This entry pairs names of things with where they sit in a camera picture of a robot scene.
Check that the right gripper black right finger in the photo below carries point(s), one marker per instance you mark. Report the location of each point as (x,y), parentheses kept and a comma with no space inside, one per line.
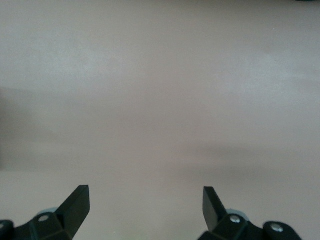
(215,217)

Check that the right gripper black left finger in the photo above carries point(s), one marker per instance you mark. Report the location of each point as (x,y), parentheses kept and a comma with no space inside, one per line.
(72,215)

